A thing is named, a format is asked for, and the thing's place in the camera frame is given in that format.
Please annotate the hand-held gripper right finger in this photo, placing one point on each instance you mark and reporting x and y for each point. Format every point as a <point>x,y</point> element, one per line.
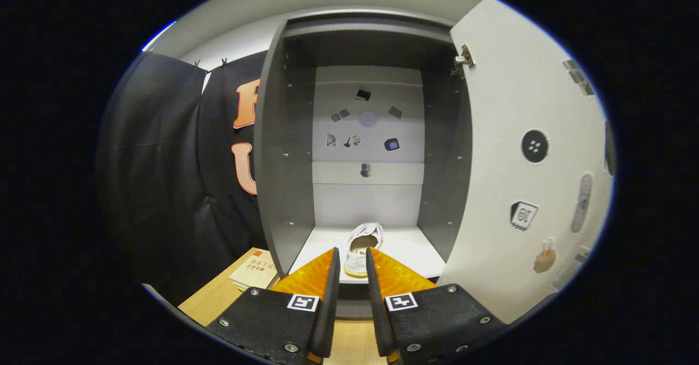
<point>377,310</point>

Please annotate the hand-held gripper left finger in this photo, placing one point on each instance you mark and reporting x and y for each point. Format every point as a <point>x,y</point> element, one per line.
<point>327,310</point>

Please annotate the white shoe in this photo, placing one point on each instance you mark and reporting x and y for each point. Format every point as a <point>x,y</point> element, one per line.
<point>360,245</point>

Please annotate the black backdrop cloth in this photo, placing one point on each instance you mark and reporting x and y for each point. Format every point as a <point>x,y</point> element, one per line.
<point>153,163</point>

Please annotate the metal door hinge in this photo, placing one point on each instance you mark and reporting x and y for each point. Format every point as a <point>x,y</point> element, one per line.
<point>464,59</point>

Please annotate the narrow ceiling light strip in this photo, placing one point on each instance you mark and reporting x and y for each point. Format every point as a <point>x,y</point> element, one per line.
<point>158,36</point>

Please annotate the dark grey shoe cabinet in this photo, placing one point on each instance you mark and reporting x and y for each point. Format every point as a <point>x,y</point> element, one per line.
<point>284,163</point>

